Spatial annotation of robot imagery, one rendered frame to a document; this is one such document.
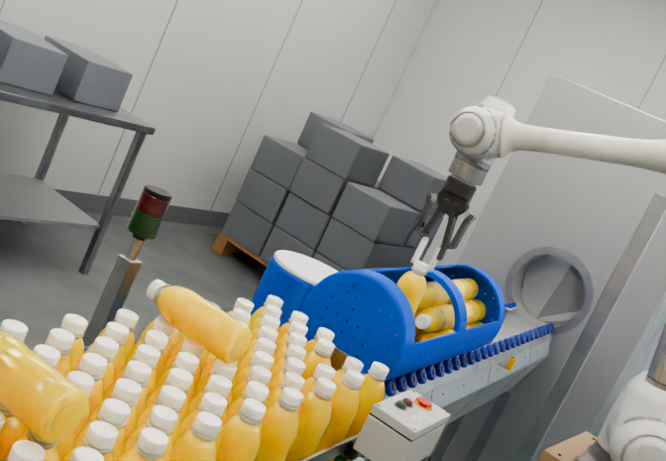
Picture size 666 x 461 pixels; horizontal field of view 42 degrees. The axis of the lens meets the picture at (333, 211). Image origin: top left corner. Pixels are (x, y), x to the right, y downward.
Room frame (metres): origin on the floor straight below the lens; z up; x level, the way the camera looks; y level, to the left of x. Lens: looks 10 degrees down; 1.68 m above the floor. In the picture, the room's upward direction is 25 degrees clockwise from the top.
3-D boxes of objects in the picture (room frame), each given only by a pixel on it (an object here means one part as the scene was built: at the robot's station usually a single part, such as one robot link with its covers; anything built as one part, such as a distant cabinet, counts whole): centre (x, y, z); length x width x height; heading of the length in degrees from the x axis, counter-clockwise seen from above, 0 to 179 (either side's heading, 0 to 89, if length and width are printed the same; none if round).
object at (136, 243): (1.77, 0.35, 1.18); 0.06 x 0.06 x 0.16
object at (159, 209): (1.77, 0.35, 1.23); 0.06 x 0.06 x 0.04
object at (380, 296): (2.40, -0.34, 1.09); 0.88 x 0.28 x 0.28; 155
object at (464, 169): (2.09, -0.25, 1.55); 0.09 x 0.09 x 0.06
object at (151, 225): (1.77, 0.35, 1.18); 0.06 x 0.06 x 0.05
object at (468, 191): (2.09, -0.25, 1.48); 0.08 x 0.07 x 0.09; 65
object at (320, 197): (6.13, -0.03, 0.59); 1.20 x 0.80 x 1.19; 58
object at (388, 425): (1.65, -0.31, 1.05); 0.20 x 0.10 x 0.10; 155
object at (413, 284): (2.08, -0.25, 1.19); 0.07 x 0.07 x 0.19
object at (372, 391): (1.78, -0.23, 1.00); 0.07 x 0.07 x 0.19
